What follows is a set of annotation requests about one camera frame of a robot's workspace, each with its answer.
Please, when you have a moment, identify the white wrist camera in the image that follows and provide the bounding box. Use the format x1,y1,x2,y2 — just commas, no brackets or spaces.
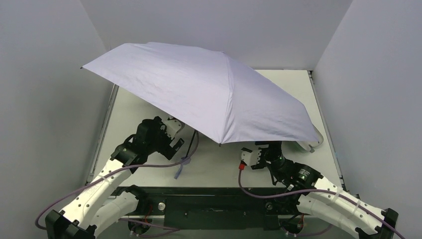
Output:
240,147,265,170
163,118,185,139

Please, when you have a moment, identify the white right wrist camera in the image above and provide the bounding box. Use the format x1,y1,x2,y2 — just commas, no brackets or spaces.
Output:
240,147,265,170

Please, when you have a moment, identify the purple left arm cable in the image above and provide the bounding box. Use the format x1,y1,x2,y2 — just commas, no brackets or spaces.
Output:
34,130,201,239

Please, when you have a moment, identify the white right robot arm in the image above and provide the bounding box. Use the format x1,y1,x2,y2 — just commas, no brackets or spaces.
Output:
249,141,398,239

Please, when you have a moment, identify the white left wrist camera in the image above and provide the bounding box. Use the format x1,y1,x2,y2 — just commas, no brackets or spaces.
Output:
163,118,185,139

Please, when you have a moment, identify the lavender folding umbrella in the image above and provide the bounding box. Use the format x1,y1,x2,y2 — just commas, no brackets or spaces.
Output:
83,42,318,144

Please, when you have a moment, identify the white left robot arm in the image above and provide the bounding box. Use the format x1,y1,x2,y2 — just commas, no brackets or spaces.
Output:
45,116,184,239

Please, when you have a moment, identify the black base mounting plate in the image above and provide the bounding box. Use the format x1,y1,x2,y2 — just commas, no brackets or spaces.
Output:
129,187,301,231

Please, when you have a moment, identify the mint green umbrella case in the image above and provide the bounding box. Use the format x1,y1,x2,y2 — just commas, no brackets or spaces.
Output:
295,125,324,153

